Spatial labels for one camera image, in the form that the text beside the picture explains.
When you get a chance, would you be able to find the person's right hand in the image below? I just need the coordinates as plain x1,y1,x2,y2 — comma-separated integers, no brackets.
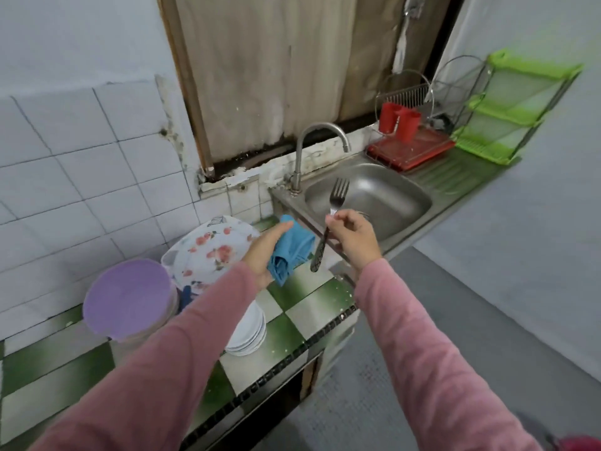
326,209,383,271

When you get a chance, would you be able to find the person's left hand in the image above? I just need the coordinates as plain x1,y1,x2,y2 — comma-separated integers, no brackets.
242,220,294,289

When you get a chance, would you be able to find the blue cleaning cloth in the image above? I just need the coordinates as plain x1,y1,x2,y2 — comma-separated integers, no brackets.
267,215,317,286

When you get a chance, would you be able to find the white hanging cloth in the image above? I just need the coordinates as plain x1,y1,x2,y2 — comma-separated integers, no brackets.
391,0,414,76

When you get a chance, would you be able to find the person's right forearm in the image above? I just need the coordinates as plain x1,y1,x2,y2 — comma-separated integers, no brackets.
352,258,546,451

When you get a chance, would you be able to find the stack of white saucers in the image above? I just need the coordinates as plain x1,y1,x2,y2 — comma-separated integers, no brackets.
223,300,269,358

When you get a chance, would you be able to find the metal fork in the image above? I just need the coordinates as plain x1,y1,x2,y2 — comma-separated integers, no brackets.
310,177,351,273

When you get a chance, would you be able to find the wire dish rack red tray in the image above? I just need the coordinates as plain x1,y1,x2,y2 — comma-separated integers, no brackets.
366,127,458,174

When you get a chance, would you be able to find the green plastic shelf rack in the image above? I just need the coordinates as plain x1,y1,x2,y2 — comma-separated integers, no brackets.
453,48,584,167

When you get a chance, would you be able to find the stack of floral plates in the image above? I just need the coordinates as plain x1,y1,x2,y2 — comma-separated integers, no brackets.
162,215,262,295

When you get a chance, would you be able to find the stainless steel sink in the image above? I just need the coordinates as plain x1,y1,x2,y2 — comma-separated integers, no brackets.
267,145,513,278

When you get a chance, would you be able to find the chrome faucet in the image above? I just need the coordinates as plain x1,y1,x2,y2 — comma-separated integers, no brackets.
286,122,351,195

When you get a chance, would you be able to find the purple plastic bowl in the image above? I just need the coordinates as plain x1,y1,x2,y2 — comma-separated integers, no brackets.
83,257,180,367

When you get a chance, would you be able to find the person's left forearm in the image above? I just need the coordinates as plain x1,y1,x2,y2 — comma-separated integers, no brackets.
28,262,264,451

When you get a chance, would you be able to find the red plastic cutlery cup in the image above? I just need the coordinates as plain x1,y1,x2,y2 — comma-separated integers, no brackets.
378,101,424,143

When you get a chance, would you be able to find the metal wire dish rack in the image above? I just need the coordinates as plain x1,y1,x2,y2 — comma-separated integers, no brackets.
374,54,490,170

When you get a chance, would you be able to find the blue rice paddle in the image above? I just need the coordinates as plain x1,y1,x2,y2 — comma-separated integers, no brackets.
177,284,197,312

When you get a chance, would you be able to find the weathered wooden board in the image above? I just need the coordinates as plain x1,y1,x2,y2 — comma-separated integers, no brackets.
158,0,461,179

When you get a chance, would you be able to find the green checkered tile countertop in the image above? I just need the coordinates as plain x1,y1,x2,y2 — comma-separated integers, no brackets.
0,215,358,447

